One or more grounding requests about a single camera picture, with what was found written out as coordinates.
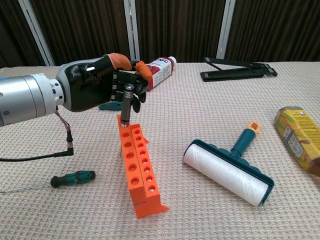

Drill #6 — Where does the orange screwdriver holder rack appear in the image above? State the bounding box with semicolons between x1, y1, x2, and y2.
116;113;170;220

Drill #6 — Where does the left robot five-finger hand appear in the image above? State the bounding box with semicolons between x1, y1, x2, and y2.
56;52;153;113

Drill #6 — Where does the small dark teal screwdriver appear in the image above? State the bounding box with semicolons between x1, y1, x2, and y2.
98;101;123;111

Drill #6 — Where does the red NFC juice bottle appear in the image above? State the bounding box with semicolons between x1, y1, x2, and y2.
146;56;178;91

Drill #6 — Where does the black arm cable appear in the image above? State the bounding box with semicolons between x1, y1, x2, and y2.
0;111;75;163

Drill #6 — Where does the white metal frame post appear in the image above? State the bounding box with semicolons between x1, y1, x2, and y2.
17;0;55;67
123;0;141;65
216;0;237;60

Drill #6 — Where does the teal lint roller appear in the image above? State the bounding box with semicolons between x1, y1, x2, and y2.
182;121;275;207

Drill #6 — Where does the dark brown pleated curtain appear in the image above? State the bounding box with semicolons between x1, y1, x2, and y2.
0;0;320;68

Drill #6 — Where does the green black handled screwdriver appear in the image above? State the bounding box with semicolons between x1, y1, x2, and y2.
0;170;97;194

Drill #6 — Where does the beige woven tablecloth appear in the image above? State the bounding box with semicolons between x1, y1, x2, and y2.
0;61;320;240

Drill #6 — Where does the yellow label tea bottle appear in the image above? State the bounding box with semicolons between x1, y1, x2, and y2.
273;105;320;179

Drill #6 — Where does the black silver precision screwdriver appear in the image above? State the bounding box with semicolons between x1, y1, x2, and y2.
119;84;136;126

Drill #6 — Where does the black folding laptop stand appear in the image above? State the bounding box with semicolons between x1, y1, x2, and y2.
200;56;278;83

